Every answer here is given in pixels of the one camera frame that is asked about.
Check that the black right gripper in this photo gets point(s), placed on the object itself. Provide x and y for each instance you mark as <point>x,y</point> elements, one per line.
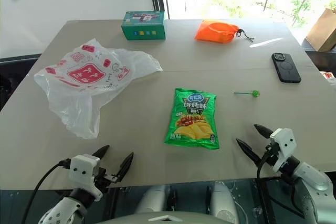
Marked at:
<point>270,155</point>

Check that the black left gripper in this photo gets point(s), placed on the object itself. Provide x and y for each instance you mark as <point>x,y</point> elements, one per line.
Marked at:
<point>103,178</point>

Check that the green lollipop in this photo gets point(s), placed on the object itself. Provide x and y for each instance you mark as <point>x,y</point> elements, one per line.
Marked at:
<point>255,93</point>

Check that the green potato chips bag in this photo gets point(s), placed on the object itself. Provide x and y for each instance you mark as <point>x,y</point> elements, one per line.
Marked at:
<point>194,119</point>

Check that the grey silver robot torso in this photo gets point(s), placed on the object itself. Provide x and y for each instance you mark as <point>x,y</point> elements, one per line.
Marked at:
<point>168,216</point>

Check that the black smartphone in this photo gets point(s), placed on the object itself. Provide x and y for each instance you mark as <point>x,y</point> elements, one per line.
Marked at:
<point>287,69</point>

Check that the white red-printed plastic bag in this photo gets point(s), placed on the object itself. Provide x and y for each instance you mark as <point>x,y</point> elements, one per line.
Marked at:
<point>78,77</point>

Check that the red white package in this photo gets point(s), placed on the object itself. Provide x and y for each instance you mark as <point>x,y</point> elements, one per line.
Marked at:
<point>328,75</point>

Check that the dark side cabinet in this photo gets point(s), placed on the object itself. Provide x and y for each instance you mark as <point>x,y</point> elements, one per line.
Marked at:
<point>325,61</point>

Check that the brown paper bag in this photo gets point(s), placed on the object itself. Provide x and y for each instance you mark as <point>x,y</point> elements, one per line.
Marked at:
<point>324,31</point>

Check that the dark low furniture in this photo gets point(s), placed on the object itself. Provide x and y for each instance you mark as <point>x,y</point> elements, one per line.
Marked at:
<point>10,77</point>

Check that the green cardboard box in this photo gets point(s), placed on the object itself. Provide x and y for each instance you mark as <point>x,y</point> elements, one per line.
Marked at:
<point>143,28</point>

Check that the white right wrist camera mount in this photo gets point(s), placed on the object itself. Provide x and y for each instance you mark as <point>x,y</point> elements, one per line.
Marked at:
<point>284,145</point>

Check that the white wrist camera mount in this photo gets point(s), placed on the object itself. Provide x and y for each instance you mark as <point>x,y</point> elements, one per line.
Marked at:
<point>82,171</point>
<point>284,145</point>

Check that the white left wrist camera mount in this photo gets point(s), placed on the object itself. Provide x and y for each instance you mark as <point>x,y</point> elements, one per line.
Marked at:
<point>82,171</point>

